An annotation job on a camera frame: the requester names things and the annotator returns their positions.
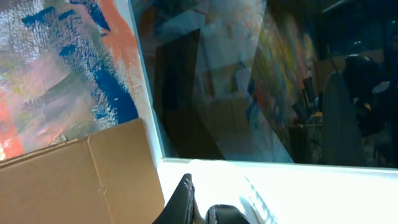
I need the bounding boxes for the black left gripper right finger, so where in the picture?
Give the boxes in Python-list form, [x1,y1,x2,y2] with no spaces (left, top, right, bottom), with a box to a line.
[206,205,249,224]

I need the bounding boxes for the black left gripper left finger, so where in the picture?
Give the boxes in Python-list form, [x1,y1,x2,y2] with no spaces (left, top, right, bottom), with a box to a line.
[152,174,195,224]

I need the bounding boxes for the white t-shirt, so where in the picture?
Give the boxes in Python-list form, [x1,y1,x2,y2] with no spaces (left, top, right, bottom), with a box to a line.
[157,158,397,223]

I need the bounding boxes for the brown cardboard box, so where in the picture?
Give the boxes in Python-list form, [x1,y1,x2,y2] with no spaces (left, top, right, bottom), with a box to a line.
[1,119,165,224]

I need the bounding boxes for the glass window pane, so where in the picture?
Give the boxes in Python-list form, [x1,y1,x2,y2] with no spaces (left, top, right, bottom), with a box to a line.
[129,0,397,167]

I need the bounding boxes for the colourful abstract painting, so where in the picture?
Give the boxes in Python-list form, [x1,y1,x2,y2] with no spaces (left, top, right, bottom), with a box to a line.
[1,0,147,160]

